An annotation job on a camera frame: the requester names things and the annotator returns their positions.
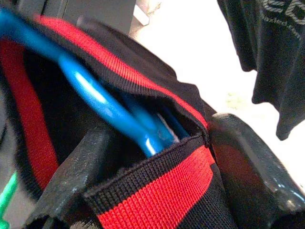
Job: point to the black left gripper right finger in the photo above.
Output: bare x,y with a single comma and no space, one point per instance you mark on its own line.
250,167

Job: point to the black TV stand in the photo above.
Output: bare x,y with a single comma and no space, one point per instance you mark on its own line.
95,9

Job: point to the green plastic clothes hanger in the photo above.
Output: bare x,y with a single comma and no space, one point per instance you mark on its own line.
8,193

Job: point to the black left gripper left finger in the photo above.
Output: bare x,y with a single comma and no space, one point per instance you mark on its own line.
71,181

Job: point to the black garment red trim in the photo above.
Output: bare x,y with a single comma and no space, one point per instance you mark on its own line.
155,190

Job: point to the blue plastic clothes hanger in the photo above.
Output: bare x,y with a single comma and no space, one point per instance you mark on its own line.
83,81

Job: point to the black printed shirt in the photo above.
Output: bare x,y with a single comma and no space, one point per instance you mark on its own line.
274,59

